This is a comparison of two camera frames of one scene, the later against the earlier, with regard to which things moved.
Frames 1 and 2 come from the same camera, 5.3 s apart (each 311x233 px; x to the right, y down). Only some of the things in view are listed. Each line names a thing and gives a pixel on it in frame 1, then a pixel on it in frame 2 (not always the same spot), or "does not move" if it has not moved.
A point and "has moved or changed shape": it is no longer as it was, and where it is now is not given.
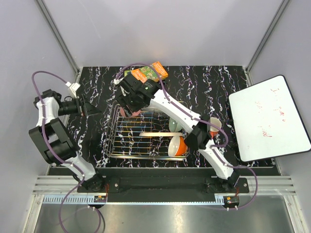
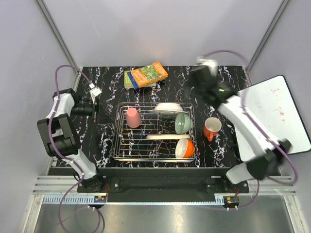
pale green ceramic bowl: (174, 126) has moved or changed shape
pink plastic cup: (126, 113) to (133, 118)
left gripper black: (86, 108) to (103, 117)
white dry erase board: (267, 121) does not move
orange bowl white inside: (177, 146) has moved or changed shape
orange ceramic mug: (214, 130) does not move
